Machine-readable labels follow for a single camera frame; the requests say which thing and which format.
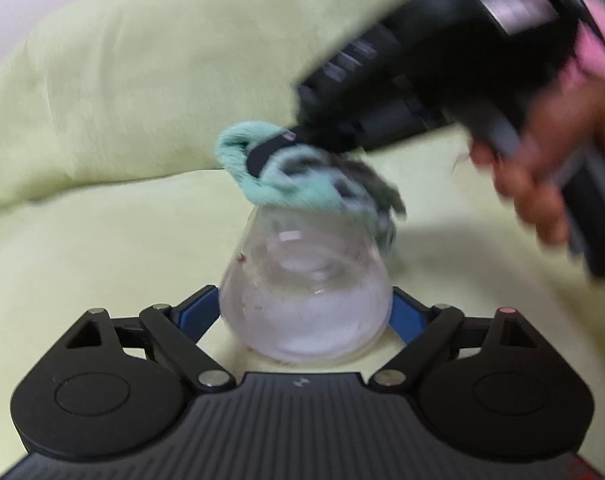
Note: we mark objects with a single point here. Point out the teal cleaning cloth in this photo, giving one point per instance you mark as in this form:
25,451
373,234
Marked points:
287,187

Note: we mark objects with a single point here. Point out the person's right hand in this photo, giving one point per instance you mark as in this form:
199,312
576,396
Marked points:
547,160

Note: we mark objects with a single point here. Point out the light green bed sheet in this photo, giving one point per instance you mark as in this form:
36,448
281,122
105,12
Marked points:
107,260

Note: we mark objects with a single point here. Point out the clear plastic container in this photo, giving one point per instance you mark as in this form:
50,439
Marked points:
306,296

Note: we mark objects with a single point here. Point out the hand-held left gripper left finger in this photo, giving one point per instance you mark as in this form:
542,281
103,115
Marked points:
203,310

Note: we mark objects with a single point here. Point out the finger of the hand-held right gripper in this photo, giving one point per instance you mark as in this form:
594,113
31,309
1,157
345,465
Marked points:
267,152

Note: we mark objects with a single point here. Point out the light green pillow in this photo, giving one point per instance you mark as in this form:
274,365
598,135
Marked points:
157,75

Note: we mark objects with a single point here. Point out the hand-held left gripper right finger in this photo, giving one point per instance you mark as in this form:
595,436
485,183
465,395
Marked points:
406,316

